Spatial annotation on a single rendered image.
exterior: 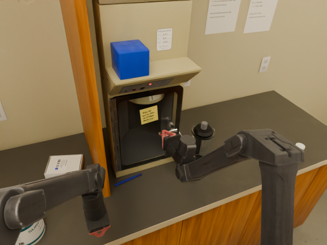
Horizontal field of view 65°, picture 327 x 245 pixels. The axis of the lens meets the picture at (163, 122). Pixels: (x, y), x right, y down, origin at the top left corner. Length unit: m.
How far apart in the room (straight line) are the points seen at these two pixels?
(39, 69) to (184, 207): 0.93
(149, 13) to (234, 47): 0.94
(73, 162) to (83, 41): 0.71
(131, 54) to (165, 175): 0.67
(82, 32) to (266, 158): 0.57
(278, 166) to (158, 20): 0.62
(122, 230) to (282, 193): 0.71
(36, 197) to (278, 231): 0.45
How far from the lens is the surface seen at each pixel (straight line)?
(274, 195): 0.58
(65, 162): 1.35
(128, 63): 0.83
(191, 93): 1.73
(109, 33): 0.89
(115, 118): 1.03
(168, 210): 1.17
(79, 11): 0.77
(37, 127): 1.55
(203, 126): 1.17
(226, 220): 1.52
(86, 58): 0.81
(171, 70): 0.91
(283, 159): 0.55
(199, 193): 1.24
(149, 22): 0.93
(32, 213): 0.39
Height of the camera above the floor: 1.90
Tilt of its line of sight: 37 degrees down
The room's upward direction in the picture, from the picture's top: 3 degrees clockwise
